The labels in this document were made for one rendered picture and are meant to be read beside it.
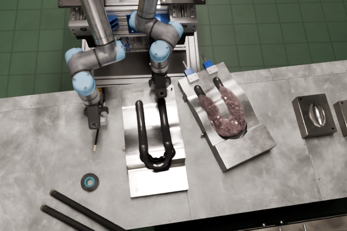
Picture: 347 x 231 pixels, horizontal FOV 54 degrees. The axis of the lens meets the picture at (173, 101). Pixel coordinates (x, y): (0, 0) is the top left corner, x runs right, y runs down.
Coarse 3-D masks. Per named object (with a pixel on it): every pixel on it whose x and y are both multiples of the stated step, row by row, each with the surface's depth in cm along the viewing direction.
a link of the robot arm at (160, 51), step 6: (156, 42) 132; (162, 42) 132; (150, 48) 131; (156, 48) 131; (162, 48) 131; (168, 48) 132; (150, 54) 133; (156, 54) 130; (162, 54) 130; (168, 54) 133; (150, 60) 139; (156, 60) 133; (162, 60) 133; (156, 66) 138; (162, 66) 138
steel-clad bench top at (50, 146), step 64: (320, 64) 184; (0, 128) 164; (64, 128) 165; (192, 128) 168; (0, 192) 153; (64, 192) 155; (128, 192) 156; (192, 192) 157; (256, 192) 158; (320, 192) 159
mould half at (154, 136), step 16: (128, 96) 163; (144, 96) 163; (128, 112) 160; (144, 112) 161; (176, 112) 161; (128, 128) 158; (160, 128) 158; (176, 128) 158; (128, 144) 152; (160, 144) 151; (176, 144) 151; (128, 160) 148; (176, 160) 151; (144, 176) 153; (160, 176) 153; (176, 176) 153; (144, 192) 150; (160, 192) 150
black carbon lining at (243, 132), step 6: (216, 78) 172; (216, 84) 171; (222, 84) 171; (198, 90) 170; (198, 96) 168; (246, 126) 161; (240, 132) 161; (246, 132) 156; (228, 138) 160; (234, 138) 160
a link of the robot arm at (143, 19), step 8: (144, 0) 130; (152, 0) 129; (144, 8) 132; (152, 8) 132; (136, 16) 137; (144, 16) 135; (152, 16) 136; (136, 24) 138; (144, 24) 137; (152, 24) 137; (144, 32) 140
